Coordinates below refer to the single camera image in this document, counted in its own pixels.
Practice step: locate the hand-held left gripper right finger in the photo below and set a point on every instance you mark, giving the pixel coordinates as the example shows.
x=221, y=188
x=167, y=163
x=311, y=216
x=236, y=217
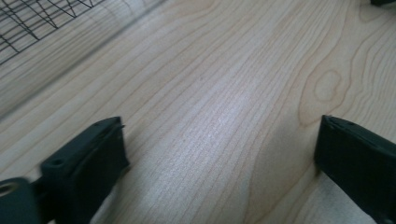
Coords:
x=358, y=158

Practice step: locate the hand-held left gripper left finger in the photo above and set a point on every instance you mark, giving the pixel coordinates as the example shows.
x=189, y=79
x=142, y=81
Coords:
x=84, y=165

